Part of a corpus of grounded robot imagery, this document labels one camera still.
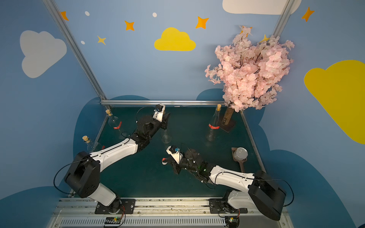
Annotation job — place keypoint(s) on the small circuit board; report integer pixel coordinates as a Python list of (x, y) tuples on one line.
[(232, 222), (112, 222)]

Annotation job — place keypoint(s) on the left aluminium frame post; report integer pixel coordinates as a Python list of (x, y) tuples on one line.
[(66, 32)]

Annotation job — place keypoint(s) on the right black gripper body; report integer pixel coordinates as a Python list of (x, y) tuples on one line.
[(175, 164)]

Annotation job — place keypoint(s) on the pink artificial blossom tree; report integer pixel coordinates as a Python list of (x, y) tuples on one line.
[(250, 73)]

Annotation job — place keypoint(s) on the right aluminium frame post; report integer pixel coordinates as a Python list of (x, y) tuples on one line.
[(283, 19)]

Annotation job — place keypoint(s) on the right small circuit board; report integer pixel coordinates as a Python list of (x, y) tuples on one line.
[(232, 222)]

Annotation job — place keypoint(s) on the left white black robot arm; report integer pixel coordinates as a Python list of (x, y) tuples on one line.
[(83, 175)]

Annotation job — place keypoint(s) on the clear glass bottle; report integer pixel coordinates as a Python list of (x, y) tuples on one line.
[(214, 121), (91, 145), (166, 136), (115, 124)]

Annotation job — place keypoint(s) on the aluminium frame post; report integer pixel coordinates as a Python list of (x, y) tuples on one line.
[(283, 19), (66, 32)]

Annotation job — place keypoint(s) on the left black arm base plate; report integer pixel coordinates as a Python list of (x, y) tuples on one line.
[(125, 205)]

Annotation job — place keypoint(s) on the aluminium front rail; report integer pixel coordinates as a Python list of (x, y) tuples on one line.
[(185, 212)]

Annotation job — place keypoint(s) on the left small circuit board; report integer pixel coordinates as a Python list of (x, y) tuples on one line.
[(112, 222)]

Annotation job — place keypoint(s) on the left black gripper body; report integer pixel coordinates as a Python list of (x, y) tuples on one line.
[(164, 121)]

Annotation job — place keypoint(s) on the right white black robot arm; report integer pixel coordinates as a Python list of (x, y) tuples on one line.
[(249, 190)]

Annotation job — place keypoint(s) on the aluminium back frame bar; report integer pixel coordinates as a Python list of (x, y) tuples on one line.
[(164, 102)]

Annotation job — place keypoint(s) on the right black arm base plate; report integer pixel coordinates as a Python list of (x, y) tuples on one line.
[(221, 206)]

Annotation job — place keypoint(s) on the bottle red label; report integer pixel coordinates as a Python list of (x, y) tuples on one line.
[(213, 127), (164, 161)]

